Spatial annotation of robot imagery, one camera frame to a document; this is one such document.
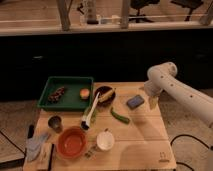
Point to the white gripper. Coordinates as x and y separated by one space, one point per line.
153 92

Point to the blue sponge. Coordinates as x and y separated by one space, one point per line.
135 101

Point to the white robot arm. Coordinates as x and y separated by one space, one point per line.
162 78

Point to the white paper cup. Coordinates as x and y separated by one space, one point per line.
105 140

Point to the small item beside cup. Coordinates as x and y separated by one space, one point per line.
91 151

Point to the small dark metal cup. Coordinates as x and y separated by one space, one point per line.
55 123

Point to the green cucumber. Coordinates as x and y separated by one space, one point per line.
121 118

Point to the dark round plate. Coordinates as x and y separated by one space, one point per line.
101 90

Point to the yellow corn cob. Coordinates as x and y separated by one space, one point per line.
106 95

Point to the orange peach fruit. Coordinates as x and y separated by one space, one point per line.
84 93

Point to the green plastic tray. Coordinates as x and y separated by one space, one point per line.
70 100

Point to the orange bowl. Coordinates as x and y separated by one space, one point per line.
71 143

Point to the dark purple grapes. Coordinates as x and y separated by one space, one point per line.
54 97

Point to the black office chair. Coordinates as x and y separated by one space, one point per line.
138 5

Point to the black marker on table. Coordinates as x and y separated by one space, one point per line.
50 158

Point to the grey blue cloth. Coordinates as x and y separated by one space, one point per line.
33 146

